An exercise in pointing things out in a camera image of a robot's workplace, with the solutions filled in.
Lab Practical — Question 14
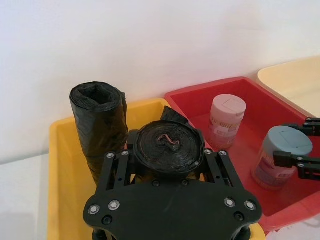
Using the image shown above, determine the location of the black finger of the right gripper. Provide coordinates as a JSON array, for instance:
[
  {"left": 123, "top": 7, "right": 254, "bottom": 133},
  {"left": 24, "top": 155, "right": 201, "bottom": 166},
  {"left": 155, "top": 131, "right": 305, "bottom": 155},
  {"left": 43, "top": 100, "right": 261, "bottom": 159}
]
[
  {"left": 273, "top": 150, "right": 320, "bottom": 180},
  {"left": 281, "top": 117, "right": 320, "bottom": 137}
]

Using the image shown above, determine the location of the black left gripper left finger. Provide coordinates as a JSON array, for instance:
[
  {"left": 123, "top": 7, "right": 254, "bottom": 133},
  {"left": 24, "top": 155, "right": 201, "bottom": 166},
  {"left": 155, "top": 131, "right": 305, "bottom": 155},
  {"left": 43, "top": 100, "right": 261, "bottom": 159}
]
[{"left": 96, "top": 129, "right": 141, "bottom": 194}]

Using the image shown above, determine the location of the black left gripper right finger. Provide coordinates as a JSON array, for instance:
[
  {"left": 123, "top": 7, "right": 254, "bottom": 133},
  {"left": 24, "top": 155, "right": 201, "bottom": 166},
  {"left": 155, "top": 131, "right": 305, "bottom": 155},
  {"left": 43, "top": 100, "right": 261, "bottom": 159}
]
[{"left": 196, "top": 128, "right": 246, "bottom": 191}]

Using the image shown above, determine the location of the blue-lidded plastic jar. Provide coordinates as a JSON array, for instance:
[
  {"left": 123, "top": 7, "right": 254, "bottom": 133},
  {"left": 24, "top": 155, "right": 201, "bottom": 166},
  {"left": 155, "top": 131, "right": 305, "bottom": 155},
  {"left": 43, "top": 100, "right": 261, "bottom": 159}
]
[{"left": 251, "top": 125, "right": 314, "bottom": 192}]

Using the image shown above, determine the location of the black plastic bag roll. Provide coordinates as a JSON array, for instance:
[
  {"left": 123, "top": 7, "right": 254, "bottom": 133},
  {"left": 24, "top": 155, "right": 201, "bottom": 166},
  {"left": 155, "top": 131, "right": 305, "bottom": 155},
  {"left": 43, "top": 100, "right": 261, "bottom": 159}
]
[
  {"left": 69, "top": 81, "right": 130, "bottom": 187},
  {"left": 159, "top": 105, "right": 191, "bottom": 126},
  {"left": 133, "top": 119, "right": 205, "bottom": 180}
]

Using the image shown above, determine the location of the yellow plastic bin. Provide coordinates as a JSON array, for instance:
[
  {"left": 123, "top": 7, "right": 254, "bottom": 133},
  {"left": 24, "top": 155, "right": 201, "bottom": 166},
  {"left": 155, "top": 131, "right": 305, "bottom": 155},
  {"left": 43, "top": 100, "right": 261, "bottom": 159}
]
[{"left": 46, "top": 97, "right": 266, "bottom": 240}]

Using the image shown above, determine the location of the pink-lidded plastic jar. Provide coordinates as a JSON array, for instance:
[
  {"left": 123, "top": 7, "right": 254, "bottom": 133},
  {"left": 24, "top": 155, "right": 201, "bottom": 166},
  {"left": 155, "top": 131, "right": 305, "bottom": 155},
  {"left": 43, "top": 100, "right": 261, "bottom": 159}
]
[{"left": 207, "top": 93, "right": 247, "bottom": 151}]

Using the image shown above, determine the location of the red plastic bin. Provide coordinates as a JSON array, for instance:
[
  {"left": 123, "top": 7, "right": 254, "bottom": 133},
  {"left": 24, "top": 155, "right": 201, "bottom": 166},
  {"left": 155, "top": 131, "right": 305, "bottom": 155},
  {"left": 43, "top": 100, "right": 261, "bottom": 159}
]
[{"left": 164, "top": 76, "right": 320, "bottom": 237}]

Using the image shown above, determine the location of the cream plastic bin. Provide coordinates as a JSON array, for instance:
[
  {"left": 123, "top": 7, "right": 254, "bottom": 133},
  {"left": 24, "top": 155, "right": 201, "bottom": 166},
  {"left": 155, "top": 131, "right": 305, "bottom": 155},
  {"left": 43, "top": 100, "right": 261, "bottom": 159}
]
[{"left": 256, "top": 55, "right": 320, "bottom": 119}]

